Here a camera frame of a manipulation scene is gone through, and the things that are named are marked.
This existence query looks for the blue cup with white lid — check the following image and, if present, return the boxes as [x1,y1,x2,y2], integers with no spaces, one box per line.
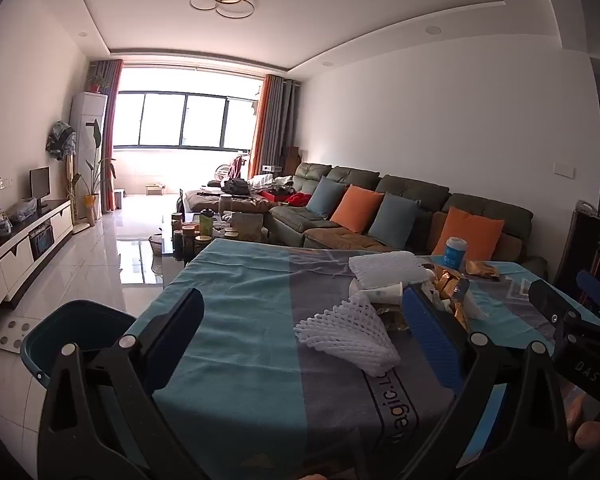
[442,236,469,271]

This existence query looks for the white paper cup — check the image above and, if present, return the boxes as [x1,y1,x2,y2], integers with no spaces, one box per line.
[350,280,404,307]

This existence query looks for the large balcony window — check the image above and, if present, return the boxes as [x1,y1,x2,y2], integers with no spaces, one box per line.
[114,91,255,151]

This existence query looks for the brown paper bag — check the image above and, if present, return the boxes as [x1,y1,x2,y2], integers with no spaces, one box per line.
[230,212,269,244]

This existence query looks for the gold foil wrapper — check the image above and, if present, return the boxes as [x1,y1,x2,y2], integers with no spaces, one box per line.
[429,267,472,328]

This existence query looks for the orange grey curtain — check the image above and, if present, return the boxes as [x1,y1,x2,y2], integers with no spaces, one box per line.
[247,74,301,181]
[87,59,125,213]

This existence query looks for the white foam fruit net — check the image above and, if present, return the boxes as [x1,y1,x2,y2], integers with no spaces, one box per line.
[294,294,402,377]
[349,251,431,286]

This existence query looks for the group of storage jars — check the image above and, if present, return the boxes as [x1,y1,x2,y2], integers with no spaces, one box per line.
[171,209,242,262]

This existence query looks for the green brown sofa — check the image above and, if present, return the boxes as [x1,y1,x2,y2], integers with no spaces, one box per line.
[182,162,549,275]

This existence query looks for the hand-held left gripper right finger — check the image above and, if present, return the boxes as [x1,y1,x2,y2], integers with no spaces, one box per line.
[395,282,573,480]

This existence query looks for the teal plastic bin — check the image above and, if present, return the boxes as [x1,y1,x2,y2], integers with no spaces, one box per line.
[20,300,138,391]

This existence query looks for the white floor air conditioner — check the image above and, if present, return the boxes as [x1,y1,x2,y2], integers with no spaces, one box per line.
[70,92,109,221]

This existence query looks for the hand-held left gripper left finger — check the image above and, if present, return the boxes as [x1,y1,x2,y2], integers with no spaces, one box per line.
[36,287,206,480]

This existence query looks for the glass coffee table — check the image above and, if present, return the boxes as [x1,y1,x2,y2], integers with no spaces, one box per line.
[149,210,272,267]

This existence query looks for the gold foil packet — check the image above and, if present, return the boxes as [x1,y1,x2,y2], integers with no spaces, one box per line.
[465,260,504,282]

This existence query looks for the white bathroom scale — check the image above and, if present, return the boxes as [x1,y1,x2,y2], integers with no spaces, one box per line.
[0,317,31,354]

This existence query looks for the white TV cabinet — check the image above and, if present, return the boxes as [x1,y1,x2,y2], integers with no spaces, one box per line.
[0,199,76,322]

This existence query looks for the tall leafy potted plant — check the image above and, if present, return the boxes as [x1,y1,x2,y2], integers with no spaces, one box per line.
[74,120,117,226]

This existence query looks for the standing fan with patterned cover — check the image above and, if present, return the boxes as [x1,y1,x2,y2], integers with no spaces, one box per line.
[46,120,78,226]

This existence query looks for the clear plastic bag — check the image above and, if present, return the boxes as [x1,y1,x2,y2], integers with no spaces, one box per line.
[7,199,39,224]

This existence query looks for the person's right hand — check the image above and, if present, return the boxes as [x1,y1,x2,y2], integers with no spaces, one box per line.
[562,387,600,454]

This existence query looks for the blue throw cushion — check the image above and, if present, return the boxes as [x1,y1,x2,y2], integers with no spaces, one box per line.
[368,192,422,250]
[309,176,348,220]

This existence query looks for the stacked cardboard boxes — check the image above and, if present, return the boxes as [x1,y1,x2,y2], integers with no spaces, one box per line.
[282,146,307,176]

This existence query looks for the orange throw cushion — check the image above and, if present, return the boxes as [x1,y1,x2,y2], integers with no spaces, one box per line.
[431,206,505,262]
[330,185,385,234]

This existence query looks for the teal grey printed tablecloth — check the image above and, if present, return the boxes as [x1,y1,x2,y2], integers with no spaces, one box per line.
[125,237,596,480]

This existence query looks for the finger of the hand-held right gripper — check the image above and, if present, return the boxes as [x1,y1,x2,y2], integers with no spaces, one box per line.
[575,269,600,312]
[527,278,584,334]

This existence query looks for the black monitor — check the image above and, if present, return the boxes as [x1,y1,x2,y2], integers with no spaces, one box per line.
[29,166,51,213]

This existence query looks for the black folded cart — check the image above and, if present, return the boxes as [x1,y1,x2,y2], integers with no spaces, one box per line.
[554,200,600,286]

